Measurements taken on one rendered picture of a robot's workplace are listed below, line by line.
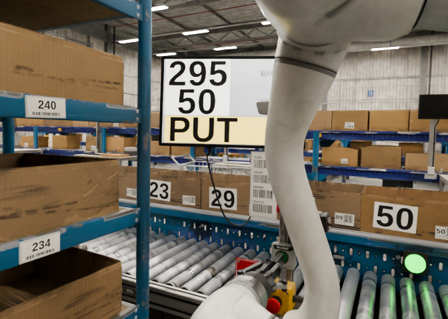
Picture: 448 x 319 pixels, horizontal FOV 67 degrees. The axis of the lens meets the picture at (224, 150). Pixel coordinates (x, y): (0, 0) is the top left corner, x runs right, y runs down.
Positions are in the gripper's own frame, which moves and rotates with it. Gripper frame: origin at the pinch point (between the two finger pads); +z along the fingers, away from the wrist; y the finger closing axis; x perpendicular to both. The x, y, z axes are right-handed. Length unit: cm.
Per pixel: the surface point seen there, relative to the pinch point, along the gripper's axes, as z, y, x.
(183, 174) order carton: 96, 94, -8
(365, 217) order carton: 67, -18, 0
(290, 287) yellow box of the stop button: 2.9, -3.0, 7.4
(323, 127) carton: 519, 79, -50
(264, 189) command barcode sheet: 6.9, 6.7, -18.5
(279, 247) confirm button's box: 4.5, 0.8, -2.6
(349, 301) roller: 30.0, -15.9, 20.3
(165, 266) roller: 25, 55, 21
